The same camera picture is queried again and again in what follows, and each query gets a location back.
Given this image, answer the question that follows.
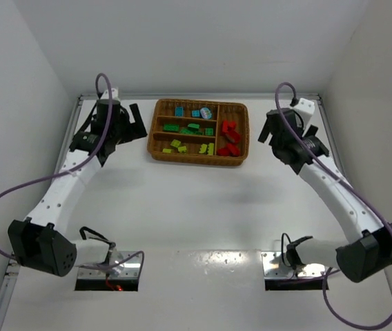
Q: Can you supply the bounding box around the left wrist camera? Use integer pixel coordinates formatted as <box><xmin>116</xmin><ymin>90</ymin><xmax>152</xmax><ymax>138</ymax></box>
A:
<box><xmin>99</xmin><ymin>88</ymin><xmax>120</xmax><ymax>101</ymax></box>

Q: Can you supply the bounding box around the brown wicker divided basket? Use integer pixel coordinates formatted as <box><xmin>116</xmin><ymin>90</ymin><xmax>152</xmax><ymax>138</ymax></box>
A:
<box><xmin>147</xmin><ymin>99</ymin><xmax>250</xmax><ymax>166</ymax></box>

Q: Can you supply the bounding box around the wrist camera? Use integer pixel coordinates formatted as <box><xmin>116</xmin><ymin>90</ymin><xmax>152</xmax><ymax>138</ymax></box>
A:
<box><xmin>291</xmin><ymin>98</ymin><xmax>315</xmax><ymax>127</ymax></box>
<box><xmin>99</xmin><ymin>88</ymin><xmax>120</xmax><ymax>101</ymax></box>

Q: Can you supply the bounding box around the lime small lego brick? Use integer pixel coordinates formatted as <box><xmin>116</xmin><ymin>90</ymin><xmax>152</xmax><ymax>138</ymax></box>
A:
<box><xmin>170</xmin><ymin>139</ymin><xmax>181</xmax><ymax>148</ymax></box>

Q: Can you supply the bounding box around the metal base plate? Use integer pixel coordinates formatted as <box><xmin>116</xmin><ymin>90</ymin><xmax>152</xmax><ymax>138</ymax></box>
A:
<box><xmin>261</xmin><ymin>251</ymin><xmax>326</xmax><ymax>281</ymax></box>
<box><xmin>77</xmin><ymin>250</ymin><xmax>145</xmax><ymax>281</ymax></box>

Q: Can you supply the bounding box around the red lego brick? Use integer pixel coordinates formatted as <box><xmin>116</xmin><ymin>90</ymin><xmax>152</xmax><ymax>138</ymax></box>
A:
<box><xmin>217</xmin><ymin>143</ymin><xmax>240</xmax><ymax>157</ymax></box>

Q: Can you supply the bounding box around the long green lego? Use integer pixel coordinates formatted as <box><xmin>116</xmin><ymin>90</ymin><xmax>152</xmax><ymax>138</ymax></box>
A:
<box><xmin>163</xmin><ymin>123</ymin><xmax>179</xmax><ymax>132</ymax></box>

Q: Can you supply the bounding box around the blue monster face lego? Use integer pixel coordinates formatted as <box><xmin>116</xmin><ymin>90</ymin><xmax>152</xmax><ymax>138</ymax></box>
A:
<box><xmin>199</xmin><ymin>107</ymin><xmax>213</xmax><ymax>119</ymax></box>

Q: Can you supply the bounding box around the green lego plate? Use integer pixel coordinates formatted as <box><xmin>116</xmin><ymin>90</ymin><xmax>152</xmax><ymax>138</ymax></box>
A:
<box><xmin>179</xmin><ymin>129</ymin><xmax>194</xmax><ymax>134</ymax></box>

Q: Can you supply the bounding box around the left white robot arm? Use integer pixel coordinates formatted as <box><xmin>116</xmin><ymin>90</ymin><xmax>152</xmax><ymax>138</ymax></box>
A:
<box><xmin>8</xmin><ymin>98</ymin><xmax>147</xmax><ymax>277</ymax></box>

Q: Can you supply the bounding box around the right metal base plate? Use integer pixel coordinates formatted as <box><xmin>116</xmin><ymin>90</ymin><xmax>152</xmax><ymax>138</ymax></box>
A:
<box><xmin>261</xmin><ymin>251</ymin><xmax>326</xmax><ymax>281</ymax></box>

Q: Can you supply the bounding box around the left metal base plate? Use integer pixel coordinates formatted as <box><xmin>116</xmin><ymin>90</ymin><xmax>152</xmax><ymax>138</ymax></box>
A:
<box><xmin>77</xmin><ymin>250</ymin><xmax>145</xmax><ymax>281</ymax></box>

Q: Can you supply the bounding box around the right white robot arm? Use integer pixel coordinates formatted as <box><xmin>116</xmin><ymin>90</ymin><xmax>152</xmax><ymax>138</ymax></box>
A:
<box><xmin>258</xmin><ymin>108</ymin><xmax>392</xmax><ymax>283</ymax></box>

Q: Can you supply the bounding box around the red lego arch piece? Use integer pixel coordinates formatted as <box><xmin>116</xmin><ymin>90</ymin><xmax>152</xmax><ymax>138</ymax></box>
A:
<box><xmin>221</xmin><ymin>120</ymin><xmax>237</xmax><ymax>135</ymax></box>

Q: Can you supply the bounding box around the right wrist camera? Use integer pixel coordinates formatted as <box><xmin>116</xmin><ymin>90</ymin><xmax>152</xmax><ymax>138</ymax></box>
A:
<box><xmin>291</xmin><ymin>98</ymin><xmax>315</xmax><ymax>127</ymax></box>

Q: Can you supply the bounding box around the red lego arch half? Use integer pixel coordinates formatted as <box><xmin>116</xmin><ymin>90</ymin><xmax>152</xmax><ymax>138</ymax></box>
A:
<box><xmin>224</xmin><ymin>130</ymin><xmax>241</xmax><ymax>144</ymax></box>

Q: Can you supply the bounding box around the lime green lego piece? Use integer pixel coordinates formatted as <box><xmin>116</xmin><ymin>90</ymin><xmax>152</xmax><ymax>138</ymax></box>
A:
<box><xmin>199</xmin><ymin>143</ymin><xmax>215</xmax><ymax>155</ymax></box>

